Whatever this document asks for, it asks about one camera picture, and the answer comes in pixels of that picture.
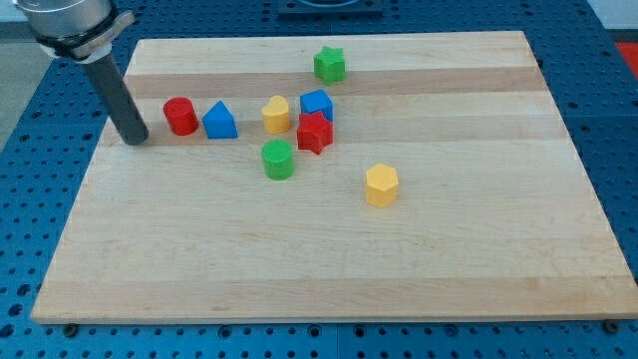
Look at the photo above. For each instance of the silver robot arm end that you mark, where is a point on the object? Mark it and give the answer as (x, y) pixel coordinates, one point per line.
(81, 30)

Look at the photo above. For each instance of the yellow heart block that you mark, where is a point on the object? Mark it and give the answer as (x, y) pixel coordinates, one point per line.
(276, 115)

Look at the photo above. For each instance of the green cylinder block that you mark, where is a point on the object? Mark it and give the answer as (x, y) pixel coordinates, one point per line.
(278, 159)

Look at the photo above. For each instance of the red star block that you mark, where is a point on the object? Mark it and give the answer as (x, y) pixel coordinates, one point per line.
(314, 133)

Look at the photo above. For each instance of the yellow hexagon block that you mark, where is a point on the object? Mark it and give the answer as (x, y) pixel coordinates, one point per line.
(382, 185)

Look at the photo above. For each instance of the blue cube block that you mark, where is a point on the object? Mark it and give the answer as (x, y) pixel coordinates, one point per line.
(317, 101)

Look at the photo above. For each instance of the wooden board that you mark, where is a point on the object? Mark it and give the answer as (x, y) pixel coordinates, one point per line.
(495, 217)

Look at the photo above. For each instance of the blue triangle block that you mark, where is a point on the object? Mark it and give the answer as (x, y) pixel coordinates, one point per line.
(219, 123)

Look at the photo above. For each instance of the green star block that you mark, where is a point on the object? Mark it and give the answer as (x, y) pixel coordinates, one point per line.
(329, 65)

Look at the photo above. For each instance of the red cylinder block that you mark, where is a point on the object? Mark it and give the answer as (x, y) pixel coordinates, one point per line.
(180, 115)

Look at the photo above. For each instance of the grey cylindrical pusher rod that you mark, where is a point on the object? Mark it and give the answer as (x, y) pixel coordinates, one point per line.
(105, 76)

